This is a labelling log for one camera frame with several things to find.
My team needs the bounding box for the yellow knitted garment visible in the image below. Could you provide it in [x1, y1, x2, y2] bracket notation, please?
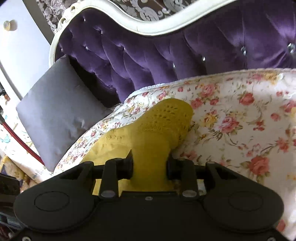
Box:
[82, 98, 193, 192]

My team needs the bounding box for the grey satin pillow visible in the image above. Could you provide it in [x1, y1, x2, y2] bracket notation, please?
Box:
[16, 55, 120, 171]

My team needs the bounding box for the purple tufted headboard white frame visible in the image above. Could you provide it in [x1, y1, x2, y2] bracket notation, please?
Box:
[51, 1, 295, 107]

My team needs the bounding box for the brown damask curtain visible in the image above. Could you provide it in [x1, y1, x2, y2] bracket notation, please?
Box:
[36, 0, 230, 35]

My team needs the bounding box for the floral quilted bedspread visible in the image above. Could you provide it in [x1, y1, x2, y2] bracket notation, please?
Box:
[54, 69, 295, 240]

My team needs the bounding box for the white round wall knob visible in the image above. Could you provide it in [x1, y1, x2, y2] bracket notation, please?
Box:
[3, 21, 11, 31]

